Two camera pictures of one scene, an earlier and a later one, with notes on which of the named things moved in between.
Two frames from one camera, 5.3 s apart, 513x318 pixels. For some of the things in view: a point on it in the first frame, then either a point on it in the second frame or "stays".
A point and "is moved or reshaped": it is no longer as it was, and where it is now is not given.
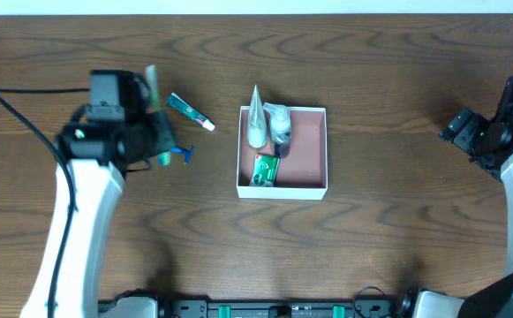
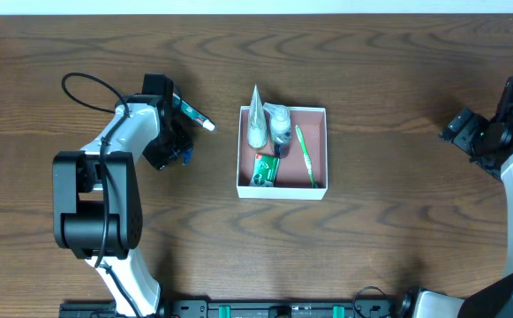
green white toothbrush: [163, 157] is moved or reshaped
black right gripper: [461, 132] stays
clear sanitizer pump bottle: [280, 130] stays
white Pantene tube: [257, 126] stays
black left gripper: [160, 133] to [175, 144]
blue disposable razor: [186, 151] stays
